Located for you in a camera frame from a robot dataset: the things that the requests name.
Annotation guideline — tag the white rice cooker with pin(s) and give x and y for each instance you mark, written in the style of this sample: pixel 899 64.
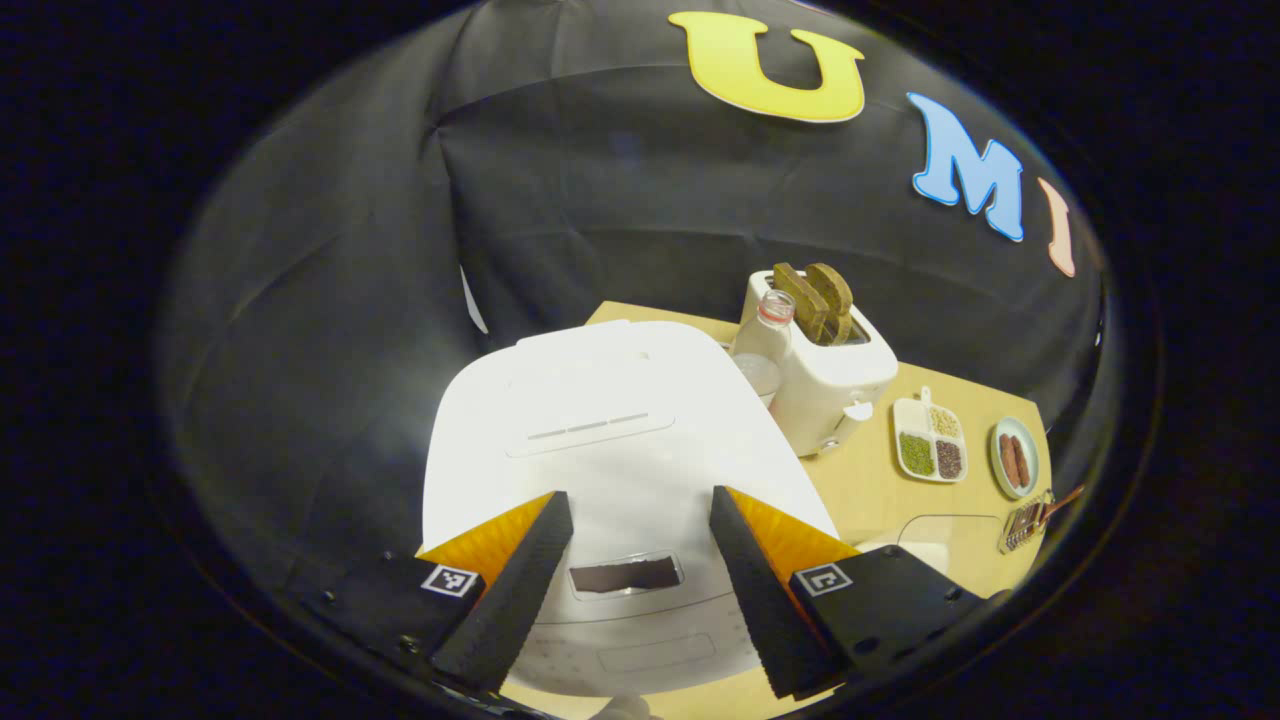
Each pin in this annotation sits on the white rice cooker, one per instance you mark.
pixel 630 450

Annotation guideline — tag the clear tray of rice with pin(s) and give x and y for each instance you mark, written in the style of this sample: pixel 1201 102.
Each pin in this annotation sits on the clear tray of rice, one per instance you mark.
pixel 960 550

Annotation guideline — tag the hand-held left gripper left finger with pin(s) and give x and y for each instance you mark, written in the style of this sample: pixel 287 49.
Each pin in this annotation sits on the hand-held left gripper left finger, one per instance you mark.
pixel 510 600

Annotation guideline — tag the pale green plate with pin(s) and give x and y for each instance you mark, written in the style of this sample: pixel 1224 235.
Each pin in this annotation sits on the pale green plate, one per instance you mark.
pixel 1000 475

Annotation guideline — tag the clear plastic bottle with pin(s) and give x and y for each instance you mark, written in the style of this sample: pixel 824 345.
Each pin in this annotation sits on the clear plastic bottle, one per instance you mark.
pixel 760 345

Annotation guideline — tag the black backdrop cloth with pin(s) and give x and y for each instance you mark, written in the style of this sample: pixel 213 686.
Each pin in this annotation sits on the black backdrop cloth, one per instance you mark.
pixel 600 200

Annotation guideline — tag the red meat piece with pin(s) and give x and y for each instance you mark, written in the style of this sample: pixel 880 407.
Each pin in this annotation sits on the red meat piece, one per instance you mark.
pixel 1007 460
pixel 1022 460

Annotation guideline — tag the white toaster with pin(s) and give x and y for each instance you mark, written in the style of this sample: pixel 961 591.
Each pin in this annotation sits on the white toaster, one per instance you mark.
pixel 835 385

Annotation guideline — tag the white divided dish of beans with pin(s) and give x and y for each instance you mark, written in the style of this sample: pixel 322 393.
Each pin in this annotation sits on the white divided dish of beans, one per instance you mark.
pixel 920 455

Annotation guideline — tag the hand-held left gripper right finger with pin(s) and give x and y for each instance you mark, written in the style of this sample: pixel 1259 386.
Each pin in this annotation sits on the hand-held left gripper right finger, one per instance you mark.
pixel 755 590

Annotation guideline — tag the brown bread slice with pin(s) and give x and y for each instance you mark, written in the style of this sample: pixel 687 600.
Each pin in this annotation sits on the brown bread slice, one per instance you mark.
pixel 800 300
pixel 838 295

